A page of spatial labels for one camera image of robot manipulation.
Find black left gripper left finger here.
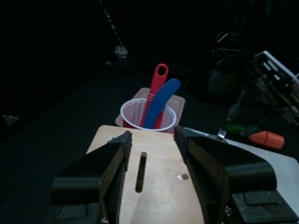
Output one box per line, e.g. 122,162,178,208
46,130,134,224

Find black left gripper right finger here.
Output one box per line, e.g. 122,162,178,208
173,125,299,224

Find blue plastic dough knife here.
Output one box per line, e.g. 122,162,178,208
143,78,182,130

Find red plastic dough tool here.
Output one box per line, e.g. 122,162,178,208
139,63,170,127

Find white flat board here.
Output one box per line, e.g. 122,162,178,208
182,126,299,217

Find orange toy piece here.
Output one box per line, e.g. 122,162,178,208
247,130,286,151

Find green toy piece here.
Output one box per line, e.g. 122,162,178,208
225,123,249,136

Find wooden cutting board with slot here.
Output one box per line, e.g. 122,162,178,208
86,124,206,224

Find metal utensil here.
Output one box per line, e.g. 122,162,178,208
217,88,250,142

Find red plastic cup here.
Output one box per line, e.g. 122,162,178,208
119,98,179,134

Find clear pink plastic container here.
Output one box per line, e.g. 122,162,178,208
115,87,187,134

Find white dish rack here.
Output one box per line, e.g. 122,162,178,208
245,50,299,127

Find frame pole with white bracket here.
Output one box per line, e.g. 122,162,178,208
101,5,130,60

